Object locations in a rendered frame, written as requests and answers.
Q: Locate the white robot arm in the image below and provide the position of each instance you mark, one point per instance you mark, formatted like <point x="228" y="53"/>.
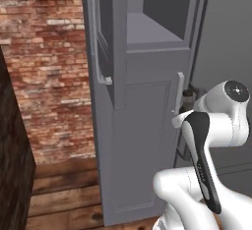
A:
<point x="226" y="122"/>

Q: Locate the dark wooden cabinet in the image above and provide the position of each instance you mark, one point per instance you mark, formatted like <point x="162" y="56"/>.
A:
<point x="13" y="161"/>

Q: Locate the grey lower cabinet door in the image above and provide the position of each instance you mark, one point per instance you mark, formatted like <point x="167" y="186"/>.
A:
<point x="138" y="142"/>

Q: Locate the grey cabinet shelf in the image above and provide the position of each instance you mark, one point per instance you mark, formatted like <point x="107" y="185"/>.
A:
<point x="147" y="32"/>

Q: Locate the tall grey cabinet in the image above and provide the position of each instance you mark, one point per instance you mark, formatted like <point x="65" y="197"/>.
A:
<point x="157" y="63"/>

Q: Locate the brown syrup bottle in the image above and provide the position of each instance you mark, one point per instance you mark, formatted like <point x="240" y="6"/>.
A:
<point x="189" y="98"/>

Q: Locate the grey upper cabinet door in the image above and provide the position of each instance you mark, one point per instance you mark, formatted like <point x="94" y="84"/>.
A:
<point x="115" y="44"/>

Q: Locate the grey cabinet door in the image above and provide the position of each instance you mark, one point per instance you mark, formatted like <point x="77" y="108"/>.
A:
<point x="138" y="142"/>
<point x="115" y="44"/>

